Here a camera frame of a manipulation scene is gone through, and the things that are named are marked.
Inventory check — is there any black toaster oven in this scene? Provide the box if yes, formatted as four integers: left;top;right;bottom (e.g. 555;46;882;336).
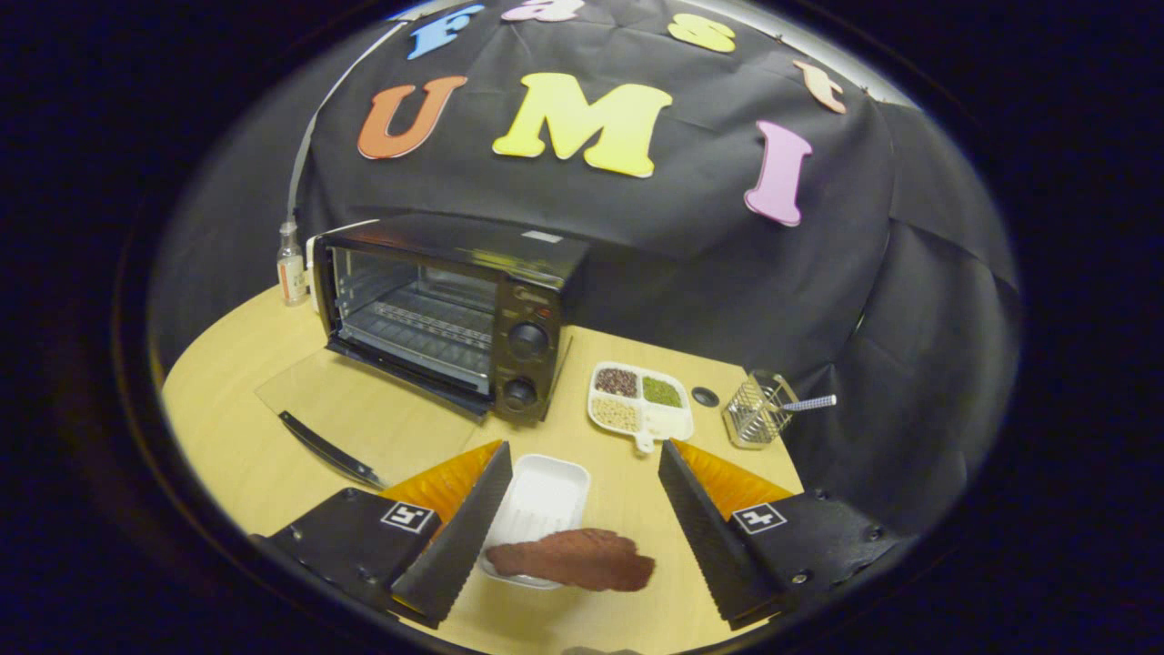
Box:
255;214;592;492

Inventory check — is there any wire mesh utensil holder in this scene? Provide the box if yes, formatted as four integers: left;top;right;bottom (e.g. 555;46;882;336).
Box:
723;370;799;450

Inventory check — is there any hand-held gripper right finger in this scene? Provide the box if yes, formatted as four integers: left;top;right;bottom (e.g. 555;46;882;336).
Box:
657;438;915;630

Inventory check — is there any white rectangular tray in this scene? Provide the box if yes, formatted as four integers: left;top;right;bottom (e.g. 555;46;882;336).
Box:
479;454;592;590

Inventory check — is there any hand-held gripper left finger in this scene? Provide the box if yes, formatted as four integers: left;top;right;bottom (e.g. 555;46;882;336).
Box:
250;440;515;629

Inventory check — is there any glass bottle orange label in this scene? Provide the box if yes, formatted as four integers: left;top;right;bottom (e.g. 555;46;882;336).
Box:
276;221;308;307

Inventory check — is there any white divided bean dish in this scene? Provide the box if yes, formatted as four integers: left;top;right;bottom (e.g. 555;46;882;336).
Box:
587;361;695;454

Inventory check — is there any brown meat slice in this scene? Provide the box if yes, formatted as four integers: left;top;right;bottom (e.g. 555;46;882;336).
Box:
485;529;656;593

